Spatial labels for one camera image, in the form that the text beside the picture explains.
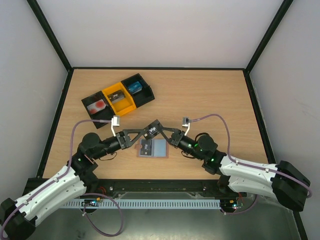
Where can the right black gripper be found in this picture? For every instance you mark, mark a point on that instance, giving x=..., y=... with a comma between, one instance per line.
x=176, y=137

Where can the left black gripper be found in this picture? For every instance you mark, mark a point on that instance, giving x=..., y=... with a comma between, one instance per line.
x=124, y=139

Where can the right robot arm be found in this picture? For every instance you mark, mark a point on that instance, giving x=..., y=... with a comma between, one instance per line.
x=223, y=164

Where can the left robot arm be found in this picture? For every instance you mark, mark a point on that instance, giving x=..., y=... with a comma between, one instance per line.
x=19, y=218

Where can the black VIP card stack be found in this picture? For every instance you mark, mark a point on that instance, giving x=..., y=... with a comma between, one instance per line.
x=116, y=96

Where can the white red card stack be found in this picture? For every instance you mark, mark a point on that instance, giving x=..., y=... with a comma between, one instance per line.
x=96, y=107

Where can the blue card stack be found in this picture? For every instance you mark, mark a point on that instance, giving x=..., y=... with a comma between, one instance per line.
x=135, y=87

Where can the yellow middle bin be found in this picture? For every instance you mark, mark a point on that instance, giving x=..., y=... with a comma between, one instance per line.
x=124, y=106

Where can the left black bin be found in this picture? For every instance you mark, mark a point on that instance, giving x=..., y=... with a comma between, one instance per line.
x=105, y=114

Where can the black bin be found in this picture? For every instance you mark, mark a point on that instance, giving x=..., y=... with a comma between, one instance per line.
x=143, y=97
x=105, y=114

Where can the right black bin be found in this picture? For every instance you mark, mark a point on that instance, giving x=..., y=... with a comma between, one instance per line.
x=143, y=97

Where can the grey metal front plate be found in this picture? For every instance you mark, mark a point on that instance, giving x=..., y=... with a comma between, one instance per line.
x=262, y=222

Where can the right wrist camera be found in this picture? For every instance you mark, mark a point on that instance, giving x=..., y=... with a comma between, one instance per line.
x=186, y=123

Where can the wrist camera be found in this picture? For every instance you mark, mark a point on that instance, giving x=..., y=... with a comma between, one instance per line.
x=186, y=123
x=114, y=122

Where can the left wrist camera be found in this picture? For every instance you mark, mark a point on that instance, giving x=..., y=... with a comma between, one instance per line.
x=114, y=122

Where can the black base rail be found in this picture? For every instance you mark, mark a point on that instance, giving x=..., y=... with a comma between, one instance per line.
x=226, y=187

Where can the light blue cable duct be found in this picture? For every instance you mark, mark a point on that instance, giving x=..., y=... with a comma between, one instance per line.
x=175, y=204

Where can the black enclosure frame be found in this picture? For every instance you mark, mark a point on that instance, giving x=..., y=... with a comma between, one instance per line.
x=38, y=13

